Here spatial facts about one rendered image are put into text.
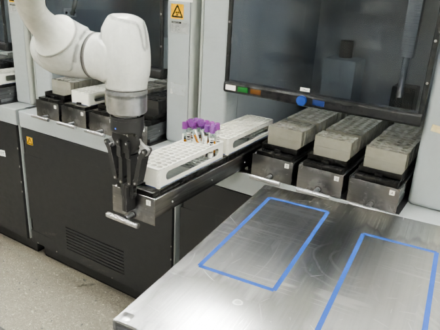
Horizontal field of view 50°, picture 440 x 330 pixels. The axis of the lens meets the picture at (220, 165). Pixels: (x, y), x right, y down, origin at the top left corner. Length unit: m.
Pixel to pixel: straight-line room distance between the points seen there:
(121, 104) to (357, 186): 0.68
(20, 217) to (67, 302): 0.51
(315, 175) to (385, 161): 0.19
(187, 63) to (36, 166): 0.90
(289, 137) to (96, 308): 1.12
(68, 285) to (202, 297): 1.54
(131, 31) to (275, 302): 0.59
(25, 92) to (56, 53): 1.25
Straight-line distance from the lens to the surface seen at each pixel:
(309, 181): 1.41
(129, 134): 1.08
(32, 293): 2.27
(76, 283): 2.29
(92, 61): 1.05
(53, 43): 1.08
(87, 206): 2.04
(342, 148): 1.42
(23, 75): 2.30
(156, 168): 1.15
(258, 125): 1.55
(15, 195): 2.43
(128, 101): 1.04
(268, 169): 1.45
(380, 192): 1.35
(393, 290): 0.88
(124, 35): 1.01
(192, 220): 1.69
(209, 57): 1.59
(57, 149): 2.07
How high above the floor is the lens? 1.28
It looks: 21 degrees down
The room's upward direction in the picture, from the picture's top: 3 degrees clockwise
